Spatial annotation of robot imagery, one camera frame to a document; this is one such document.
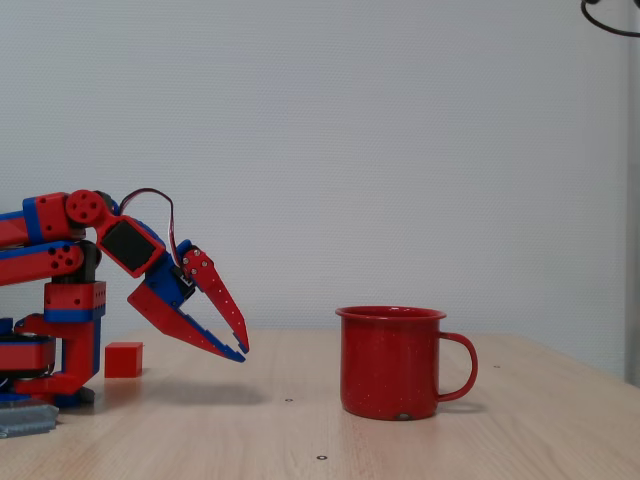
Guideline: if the red plastic block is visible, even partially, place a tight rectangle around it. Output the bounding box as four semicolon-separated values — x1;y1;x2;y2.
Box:
104;341;144;379

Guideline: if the red enamel mug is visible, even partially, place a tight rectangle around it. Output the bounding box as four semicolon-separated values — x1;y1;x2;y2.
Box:
334;305;479;421

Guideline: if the red white servo wire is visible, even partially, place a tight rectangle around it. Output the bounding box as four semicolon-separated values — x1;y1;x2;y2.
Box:
118;187;180;261

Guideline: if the black hanging cable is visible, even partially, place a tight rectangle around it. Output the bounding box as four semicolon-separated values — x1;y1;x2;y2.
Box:
580;0;640;38

